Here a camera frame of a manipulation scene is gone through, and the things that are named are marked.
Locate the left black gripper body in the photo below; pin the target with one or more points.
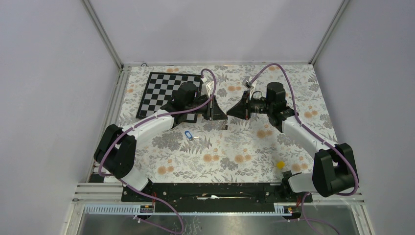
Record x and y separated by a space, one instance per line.
208 109

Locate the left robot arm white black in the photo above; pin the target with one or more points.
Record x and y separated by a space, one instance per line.
117 148

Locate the white slotted cable duct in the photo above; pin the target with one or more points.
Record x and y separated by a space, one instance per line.
206 208

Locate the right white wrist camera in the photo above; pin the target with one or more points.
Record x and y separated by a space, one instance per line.
249 85

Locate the yellow small cube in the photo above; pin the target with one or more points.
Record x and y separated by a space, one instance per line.
280 165

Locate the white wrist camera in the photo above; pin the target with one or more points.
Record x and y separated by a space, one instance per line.
249 85
208 87

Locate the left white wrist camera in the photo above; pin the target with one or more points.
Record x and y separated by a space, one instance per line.
208 87

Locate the black white chessboard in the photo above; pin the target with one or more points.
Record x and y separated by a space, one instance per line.
160 87

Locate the blue tag key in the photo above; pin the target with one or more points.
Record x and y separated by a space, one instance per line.
190 137

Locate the floral patterned mat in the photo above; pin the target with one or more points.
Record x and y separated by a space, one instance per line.
249 150

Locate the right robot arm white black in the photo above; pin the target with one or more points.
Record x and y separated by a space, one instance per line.
334 169

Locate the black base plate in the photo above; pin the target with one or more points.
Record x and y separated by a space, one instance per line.
181 193

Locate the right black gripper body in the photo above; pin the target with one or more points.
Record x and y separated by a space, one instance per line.
247 105

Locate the metal keyring with keys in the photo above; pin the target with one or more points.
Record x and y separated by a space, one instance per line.
224 125

